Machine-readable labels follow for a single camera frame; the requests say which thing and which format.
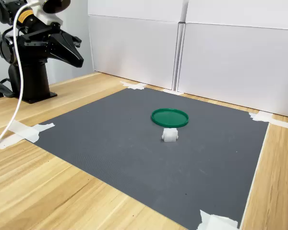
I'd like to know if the small white plastic terminal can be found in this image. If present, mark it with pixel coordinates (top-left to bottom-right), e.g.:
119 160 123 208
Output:
161 128 179 143

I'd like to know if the round green lid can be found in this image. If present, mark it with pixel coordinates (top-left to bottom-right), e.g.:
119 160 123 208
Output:
150 108 190 128

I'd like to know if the white partition panel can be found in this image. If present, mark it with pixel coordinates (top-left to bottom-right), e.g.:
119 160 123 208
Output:
87 14 180 92
177 23 288 119
184 0 288 31
87 0 189 23

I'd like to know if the white upper partition panel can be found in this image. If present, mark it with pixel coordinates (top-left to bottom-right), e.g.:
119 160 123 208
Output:
87 0 189 23
184 0 288 31

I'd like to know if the white tape piece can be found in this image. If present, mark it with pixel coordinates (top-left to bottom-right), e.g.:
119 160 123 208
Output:
0 122 56 150
248 110 288 131
8 119 41 144
120 80 147 91
161 88 184 96
197 209 240 230

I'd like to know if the dark grey mat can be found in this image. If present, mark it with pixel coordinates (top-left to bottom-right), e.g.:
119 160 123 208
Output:
25 87 271 230

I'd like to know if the white camera box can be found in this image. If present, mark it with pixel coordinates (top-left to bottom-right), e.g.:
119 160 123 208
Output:
26 0 72 26

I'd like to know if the white camera cable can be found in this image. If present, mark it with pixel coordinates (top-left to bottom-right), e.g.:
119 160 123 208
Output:
0 0 43 151

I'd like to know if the black cable at arm foot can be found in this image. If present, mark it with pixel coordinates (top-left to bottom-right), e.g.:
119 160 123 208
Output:
0 78 15 100

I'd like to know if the white partition joining post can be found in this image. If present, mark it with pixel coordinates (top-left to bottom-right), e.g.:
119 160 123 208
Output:
171 21 187 93

